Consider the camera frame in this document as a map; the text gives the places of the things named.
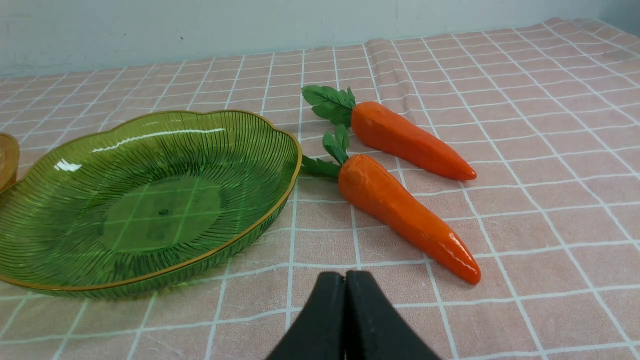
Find pink checkered tablecloth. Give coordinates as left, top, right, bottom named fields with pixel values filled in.
left=1, top=18, right=640, bottom=360

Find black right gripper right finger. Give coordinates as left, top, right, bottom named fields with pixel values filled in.
left=345, top=270, right=440, bottom=360

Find orange toy carrot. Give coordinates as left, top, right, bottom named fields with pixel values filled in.
left=301, top=125, right=482, bottom=285
left=301, top=84, right=477, bottom=182

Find amber ribbed plastic plate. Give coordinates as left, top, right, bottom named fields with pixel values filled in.
left=0, top=132, right=20, bottom=193

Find green ribbed plastic plate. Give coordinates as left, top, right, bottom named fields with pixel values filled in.
left=0, top=109, right=302, bottom=299

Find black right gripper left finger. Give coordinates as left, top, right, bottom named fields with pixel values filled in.
left=267, top=271, right=346, bottom=360

